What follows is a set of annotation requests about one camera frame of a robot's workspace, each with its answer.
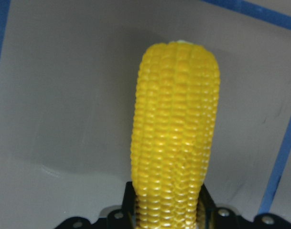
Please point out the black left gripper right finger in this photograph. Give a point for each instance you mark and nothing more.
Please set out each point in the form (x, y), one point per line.
(212, 216)

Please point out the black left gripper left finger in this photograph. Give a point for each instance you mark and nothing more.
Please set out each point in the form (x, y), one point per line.
(122, 218)

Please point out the yellow corn cob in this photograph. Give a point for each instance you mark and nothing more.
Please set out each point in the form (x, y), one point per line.
(177, 96)

